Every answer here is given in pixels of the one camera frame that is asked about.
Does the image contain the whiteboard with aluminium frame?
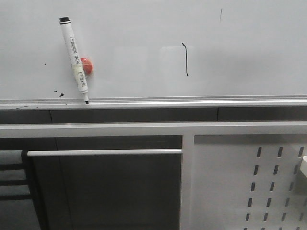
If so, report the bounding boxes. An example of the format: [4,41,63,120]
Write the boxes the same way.
[0,0,307,110]

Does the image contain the red round magnet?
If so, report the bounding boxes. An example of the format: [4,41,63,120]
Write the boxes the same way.
[81,57,93,75]

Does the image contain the white perforated pegboard panel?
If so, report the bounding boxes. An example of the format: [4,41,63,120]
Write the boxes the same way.
[190,134,307,230]

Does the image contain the black chair frame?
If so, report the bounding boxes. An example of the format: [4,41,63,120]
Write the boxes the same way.
[0,150,49,230]

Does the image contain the white black whiteboard marker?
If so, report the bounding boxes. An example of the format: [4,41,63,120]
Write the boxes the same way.
[59,17,89,104]

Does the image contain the white metal stand frame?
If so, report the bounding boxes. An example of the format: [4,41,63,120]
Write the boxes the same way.
[0,121,307,230]

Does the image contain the white horizontal handle bar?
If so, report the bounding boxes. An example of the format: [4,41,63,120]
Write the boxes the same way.
[27,149,183,157]

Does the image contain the dark grey panel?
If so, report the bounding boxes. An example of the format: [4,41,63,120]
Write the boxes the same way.
[30,135,182,230]

